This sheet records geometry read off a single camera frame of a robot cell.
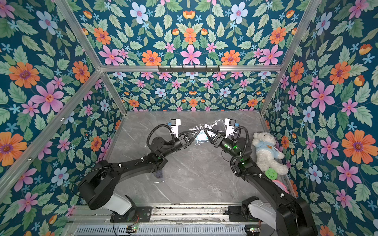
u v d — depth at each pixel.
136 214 0.68
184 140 0.65
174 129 0.66
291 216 0.39
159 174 0.87
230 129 0.65
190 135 0.69
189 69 0.93
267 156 0.87
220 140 0.62
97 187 0.44
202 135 0.69
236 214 0.72
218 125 0.71
